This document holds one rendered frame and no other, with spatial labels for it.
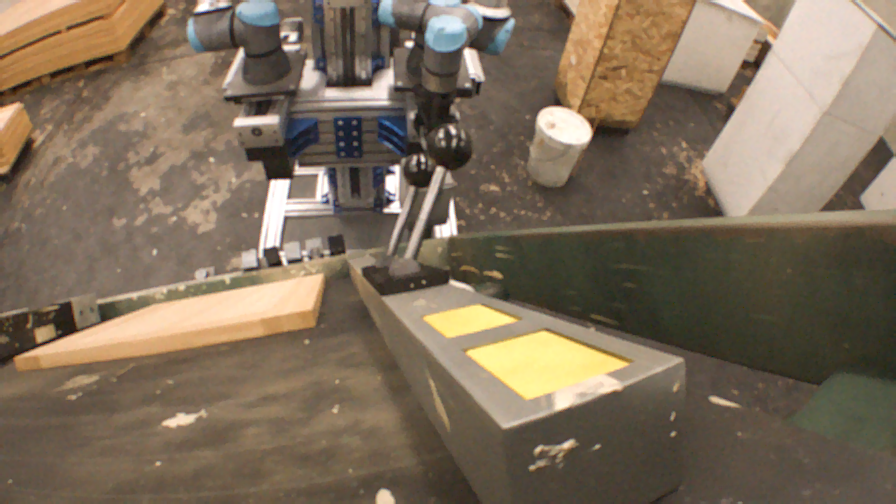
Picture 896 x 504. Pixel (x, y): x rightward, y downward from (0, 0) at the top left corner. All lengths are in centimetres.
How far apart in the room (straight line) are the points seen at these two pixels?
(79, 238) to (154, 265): 68
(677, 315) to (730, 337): 6
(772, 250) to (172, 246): 237
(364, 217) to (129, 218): 143
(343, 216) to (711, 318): 176
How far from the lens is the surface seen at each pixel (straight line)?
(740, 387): 252
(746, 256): 34
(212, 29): 129
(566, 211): 246
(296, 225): 199
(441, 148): 34
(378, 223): 195
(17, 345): 92
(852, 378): 28
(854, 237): 29
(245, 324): 48
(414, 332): 18
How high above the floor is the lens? 177
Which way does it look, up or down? 56 degrees down
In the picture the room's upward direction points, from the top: 11 degrees clockwise
